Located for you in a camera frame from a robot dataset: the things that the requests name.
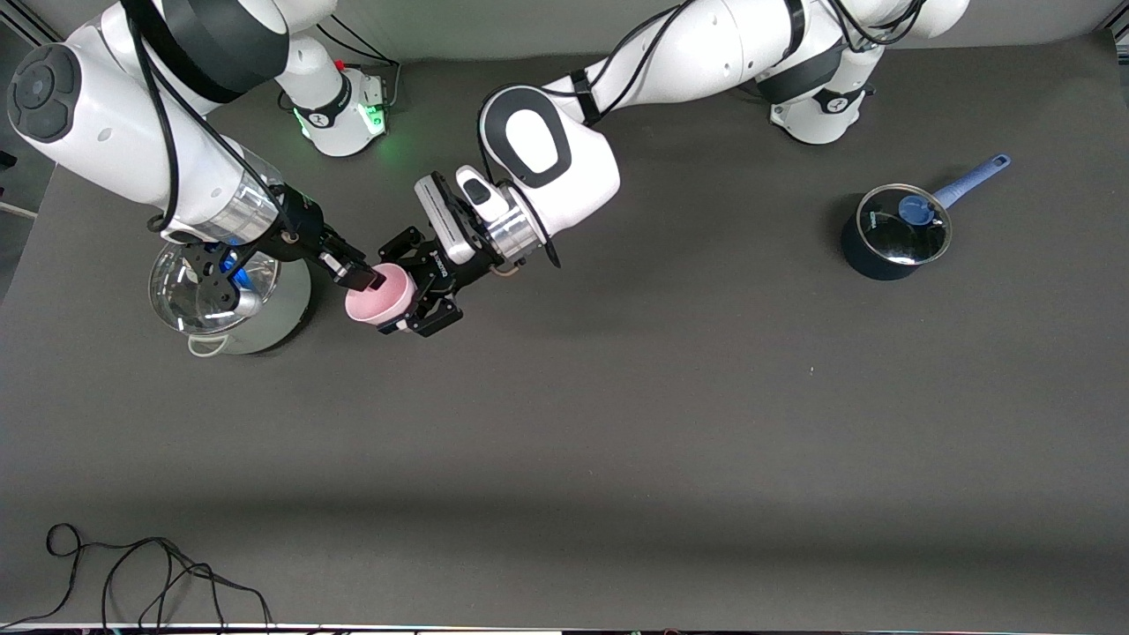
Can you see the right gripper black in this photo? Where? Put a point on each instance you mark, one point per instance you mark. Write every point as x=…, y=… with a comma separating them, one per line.
x=302, y=231

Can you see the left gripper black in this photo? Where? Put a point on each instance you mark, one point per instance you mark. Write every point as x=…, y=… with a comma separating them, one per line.
x=456, y=271

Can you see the pink plastic cup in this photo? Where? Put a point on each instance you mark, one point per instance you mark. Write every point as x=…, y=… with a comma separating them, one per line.
x=379, y=300

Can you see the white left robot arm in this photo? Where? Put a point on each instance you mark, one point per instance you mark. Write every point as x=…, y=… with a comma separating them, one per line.
x=564, y=168

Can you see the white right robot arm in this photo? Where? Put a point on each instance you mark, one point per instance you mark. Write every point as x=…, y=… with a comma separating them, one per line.
x=97, y=123

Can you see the pale grey-green stockpot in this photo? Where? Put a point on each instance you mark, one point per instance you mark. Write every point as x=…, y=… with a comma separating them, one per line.
x=282, y=309

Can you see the glass lid with tan knob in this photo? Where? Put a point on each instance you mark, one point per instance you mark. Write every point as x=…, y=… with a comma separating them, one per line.
x=168, y=291

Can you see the dark blue saucepan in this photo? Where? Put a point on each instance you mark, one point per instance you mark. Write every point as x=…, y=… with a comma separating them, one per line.
x=869, y=265

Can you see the glass lid with blue knob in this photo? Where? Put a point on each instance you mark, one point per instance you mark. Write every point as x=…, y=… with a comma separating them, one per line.
x=891, y=238

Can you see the black mount piece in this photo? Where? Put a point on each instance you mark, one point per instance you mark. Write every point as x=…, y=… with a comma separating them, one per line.
x=6, y=159

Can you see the aluminium frame profile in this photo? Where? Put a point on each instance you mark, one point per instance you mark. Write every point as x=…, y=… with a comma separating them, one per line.
x=26, y=25

